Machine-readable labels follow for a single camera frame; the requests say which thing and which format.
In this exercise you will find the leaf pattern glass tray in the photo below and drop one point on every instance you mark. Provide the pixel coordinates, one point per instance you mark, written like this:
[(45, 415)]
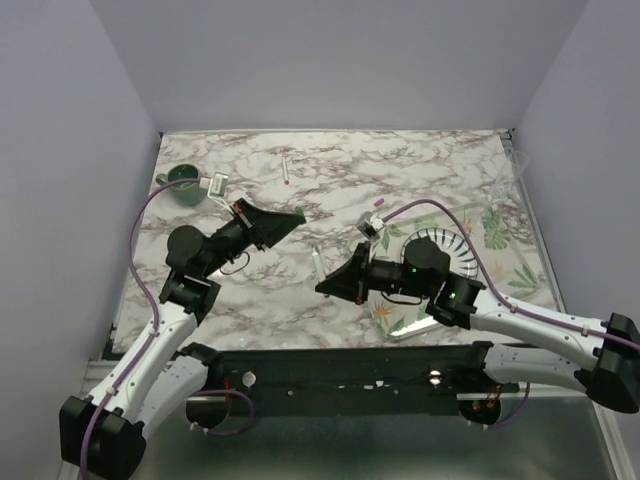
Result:
[(506, 258)]

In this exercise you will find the pink tipped white pen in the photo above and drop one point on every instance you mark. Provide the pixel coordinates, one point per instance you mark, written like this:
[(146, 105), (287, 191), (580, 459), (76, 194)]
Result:
[(285, 174)]

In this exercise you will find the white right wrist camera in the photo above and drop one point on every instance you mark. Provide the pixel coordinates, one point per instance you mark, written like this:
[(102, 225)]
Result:
[(370, 226)]

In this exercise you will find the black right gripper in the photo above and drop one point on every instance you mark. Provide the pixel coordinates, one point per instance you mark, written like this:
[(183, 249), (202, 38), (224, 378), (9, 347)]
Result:
[(348, 282)]

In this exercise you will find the striped white blue plate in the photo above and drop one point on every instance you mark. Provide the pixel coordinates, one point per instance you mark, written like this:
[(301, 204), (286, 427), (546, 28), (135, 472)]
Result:
[(462, 261)]

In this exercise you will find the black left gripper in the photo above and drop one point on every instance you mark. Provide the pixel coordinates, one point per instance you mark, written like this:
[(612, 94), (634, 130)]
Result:
[(269, 227)]

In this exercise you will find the black mounting base bar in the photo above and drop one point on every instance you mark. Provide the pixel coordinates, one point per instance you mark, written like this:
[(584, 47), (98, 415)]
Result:
[(433, 380)]

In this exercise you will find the green ceramic mug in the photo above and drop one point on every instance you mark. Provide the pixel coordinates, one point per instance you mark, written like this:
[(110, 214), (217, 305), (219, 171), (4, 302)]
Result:
[(184, 181)]

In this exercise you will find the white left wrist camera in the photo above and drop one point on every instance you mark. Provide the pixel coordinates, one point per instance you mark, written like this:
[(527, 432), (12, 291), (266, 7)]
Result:
[(215, 188)]

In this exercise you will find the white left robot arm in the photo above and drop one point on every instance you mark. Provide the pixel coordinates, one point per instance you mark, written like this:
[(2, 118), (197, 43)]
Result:
[(105, 433)]

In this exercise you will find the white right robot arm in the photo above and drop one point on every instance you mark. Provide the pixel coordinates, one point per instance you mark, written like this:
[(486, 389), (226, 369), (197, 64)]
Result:
[(597, 357)]

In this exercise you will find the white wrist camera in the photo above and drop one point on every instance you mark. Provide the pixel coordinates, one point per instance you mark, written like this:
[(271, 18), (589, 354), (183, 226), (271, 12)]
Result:
[(215, 188), (370, 226)]

